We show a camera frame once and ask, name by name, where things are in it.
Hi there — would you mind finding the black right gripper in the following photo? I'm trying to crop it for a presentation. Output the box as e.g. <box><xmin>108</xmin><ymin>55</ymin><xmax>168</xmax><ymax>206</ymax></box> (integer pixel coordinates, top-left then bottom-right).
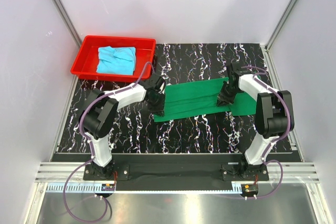
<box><xmin>216</xmin><ymin>81</ymin><xmax>240</xmax><ymax>108</ymax></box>

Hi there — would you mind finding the green t-shirt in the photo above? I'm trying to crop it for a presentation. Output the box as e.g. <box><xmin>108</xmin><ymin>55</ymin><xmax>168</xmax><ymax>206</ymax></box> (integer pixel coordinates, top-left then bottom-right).
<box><xmin>154</xmin><ymin>78</ymin><xmax>256</xmax><ymax>123</ymax></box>

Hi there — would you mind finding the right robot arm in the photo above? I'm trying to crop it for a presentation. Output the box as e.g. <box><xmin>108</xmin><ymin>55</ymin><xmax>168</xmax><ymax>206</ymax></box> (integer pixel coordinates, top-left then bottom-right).
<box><xmin>216</xmin><ymin>63</ymin><xmax>295</xmax><ymax>180</ymax></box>

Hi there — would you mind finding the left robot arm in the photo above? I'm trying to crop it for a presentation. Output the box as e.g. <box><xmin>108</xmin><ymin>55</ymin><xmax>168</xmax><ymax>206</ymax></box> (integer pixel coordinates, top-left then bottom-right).
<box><xmin>79</xmin><ymin>73</ymin><xmax>166</xmax><ymax>180</ymax></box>

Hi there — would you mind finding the red plastic bin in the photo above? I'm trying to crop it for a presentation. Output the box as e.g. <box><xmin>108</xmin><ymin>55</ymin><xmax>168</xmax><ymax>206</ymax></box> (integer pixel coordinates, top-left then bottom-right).
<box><xmin>70</xmin><ymin>36</ymin><xmax>156</xmax><ymax>82</ymax></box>

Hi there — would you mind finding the blue folded t-shirt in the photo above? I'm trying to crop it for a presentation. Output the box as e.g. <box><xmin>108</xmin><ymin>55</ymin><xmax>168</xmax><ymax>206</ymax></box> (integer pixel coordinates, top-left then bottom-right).
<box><xmin>97</xmin><ymin>46</ymin><xmax>136</xmax><ymax>76</ymax></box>

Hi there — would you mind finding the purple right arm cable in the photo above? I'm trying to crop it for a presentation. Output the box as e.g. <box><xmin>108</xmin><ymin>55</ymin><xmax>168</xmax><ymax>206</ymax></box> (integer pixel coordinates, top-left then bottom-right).
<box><xmin>209</xmin><ymin>66</ymin><xmax>294</xmax><ymax>199</ymax></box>

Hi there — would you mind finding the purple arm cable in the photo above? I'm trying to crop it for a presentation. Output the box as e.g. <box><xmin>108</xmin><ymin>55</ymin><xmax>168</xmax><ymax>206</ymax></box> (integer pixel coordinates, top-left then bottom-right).
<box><xmin>209</xmin><ymin>66</ymin><xmax>294</xmax><ymax>199</ymax></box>
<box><xmin>62</xmin><ymin>61</ymin><xmax>155</xmax><ymax>221</ymax></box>

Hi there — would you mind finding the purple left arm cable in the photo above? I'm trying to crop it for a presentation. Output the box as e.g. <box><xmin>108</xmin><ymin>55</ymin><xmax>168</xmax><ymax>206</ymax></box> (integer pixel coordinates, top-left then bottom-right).
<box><xmin>62</xmin><ymin>61</ymin><xmax>155</xmax><ymax>221</ymax></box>

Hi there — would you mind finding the aluminium front rail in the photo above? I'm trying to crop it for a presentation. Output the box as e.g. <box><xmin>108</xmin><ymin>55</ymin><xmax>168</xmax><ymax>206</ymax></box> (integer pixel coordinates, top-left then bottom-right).
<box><xmin>35</xmin><ymin>163</ymin><xmax>319</xmax><ymax>194</ymax></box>

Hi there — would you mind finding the aluminium frame post right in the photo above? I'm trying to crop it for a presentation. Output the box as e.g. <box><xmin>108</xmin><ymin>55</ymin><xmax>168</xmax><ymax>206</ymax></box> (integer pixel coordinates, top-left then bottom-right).
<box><xmin>265</xmin><ymin>0</ymin><xmax>299</xmax><ymax>51</ymax></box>

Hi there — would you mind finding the aluminium frame post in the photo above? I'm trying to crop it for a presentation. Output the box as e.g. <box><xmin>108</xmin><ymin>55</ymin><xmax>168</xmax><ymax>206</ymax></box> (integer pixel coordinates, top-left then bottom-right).
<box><xmin>52</xmin><ymin>0</ymin><xmax>82</xmax><ymax>47</ymax></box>
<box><xmin>265</xmin><ymin>0</ymin><xmax>299</xmax><ymax>51</ymax></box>

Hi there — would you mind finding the aluminium frame post left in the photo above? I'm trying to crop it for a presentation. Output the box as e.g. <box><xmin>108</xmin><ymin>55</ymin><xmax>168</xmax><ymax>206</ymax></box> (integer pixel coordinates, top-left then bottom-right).
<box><xmin>52</xmin><ymin>0</ymin><xmax>82</xmax><ymax>47</ymax></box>

